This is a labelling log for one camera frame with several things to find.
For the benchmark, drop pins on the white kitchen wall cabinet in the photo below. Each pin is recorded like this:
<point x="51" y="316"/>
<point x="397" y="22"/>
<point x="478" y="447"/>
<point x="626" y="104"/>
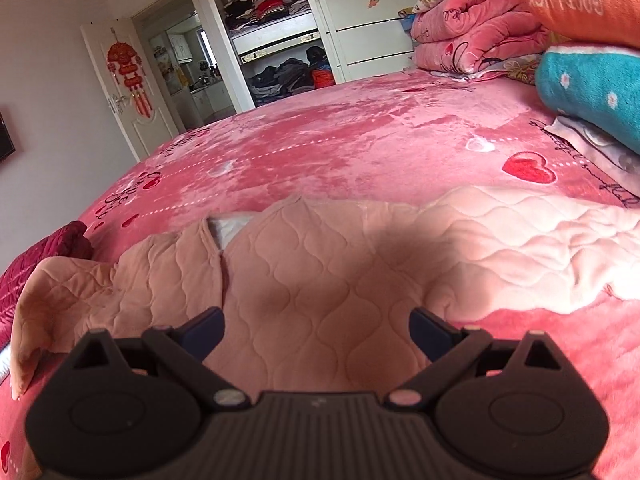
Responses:
<point x="181" y="42"/>

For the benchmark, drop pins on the blue printed cloth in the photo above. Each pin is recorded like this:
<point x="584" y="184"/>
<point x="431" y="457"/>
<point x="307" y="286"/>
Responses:
<point x="407" y="20"/>

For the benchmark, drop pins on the orange folded fleece blanket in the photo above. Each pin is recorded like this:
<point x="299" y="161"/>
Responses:
<point x="585" y="5"/>

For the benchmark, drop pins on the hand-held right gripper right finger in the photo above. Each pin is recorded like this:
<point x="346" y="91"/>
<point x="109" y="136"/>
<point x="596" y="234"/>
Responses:
<point x="427" y="332"/>

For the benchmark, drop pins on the red knot door ornament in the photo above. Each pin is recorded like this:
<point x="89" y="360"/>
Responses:
<point x="125" y="65"/>

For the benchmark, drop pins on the white kitchen base cabinet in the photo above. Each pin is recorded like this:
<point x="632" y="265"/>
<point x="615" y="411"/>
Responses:
<point x="212" y="102"/>

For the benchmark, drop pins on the wall television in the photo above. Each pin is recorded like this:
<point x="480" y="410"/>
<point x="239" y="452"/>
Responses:
<point x="5" y="135"/>

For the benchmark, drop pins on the pink printed folded quilt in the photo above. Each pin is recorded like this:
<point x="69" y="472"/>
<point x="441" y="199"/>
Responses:
<point x="475" y="25"/>

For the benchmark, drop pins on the pile of dark clothes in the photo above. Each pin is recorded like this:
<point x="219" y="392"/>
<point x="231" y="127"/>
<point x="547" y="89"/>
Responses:
<point x="280" y="75"/>

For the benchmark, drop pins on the dark red quilted jacket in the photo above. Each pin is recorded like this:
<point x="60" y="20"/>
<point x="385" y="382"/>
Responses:
<point x="30" y="270"/>

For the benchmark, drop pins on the white door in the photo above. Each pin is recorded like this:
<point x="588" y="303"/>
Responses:
<point x="150" y="135"/>

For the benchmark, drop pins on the pale printed folded sheet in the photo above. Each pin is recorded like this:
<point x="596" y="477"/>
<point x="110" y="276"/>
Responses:
<point x="600" y="150"/>

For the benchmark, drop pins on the white wardrobe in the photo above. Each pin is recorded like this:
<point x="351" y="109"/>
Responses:
<point x="365" y="25"/>

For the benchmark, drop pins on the orange folded garment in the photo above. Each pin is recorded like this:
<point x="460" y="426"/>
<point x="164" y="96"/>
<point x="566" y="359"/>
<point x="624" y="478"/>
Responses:
<point x="322" y="79"/>

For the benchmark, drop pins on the peach quilted garment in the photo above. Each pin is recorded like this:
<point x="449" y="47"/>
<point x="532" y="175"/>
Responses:
<point x="325" y="280"/>

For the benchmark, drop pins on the teal floral folded blanket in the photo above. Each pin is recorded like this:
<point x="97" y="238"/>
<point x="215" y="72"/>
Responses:
<point x="590" y="85"/>

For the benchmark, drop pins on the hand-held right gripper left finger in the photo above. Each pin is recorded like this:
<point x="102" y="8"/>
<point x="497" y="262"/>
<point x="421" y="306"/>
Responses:
<point x="202" y="332"/>

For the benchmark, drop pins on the pink heart print bed blanket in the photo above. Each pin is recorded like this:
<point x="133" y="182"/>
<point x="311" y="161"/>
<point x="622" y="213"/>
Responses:
<point x="350" y="130"/>

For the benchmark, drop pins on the floral patterned folded sheet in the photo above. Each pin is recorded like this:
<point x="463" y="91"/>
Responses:
<point x="520" y="67"/>

